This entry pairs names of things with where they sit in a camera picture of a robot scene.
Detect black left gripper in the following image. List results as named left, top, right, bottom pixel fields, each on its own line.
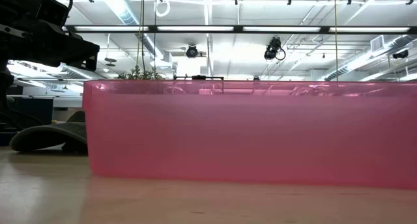
left=0, top=17, right=100, bottom=72

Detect dark grey cloth hat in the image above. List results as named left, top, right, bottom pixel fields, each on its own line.
left=8, top=111, right=89, bottom=154

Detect green potted plant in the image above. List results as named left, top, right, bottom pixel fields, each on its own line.
left=117, top=66, right=164, bottom=81

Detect dark storage cabinet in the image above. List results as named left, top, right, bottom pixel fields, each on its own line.
left=6, top=94, right=55, bottom=127

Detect black round ceiling fixture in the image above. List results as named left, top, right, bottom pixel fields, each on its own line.
left=185, top=44, right=200, bottom=59

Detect overhead LED light bar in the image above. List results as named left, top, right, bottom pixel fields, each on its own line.
left=63, top=24, right=417, bottom=35

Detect translucent pink plastic bin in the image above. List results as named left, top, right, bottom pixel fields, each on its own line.
left=81, top=79, right=417, bottom=189

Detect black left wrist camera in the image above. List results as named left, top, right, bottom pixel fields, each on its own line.
left=36, top=0, right=70, bottom=27

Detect white hanging cable ring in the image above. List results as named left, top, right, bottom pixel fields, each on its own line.
left=154, top=0, right=171, bottom=18

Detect black overhead camera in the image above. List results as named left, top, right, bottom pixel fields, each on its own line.
left=263, top=36, right=287, bottom=61

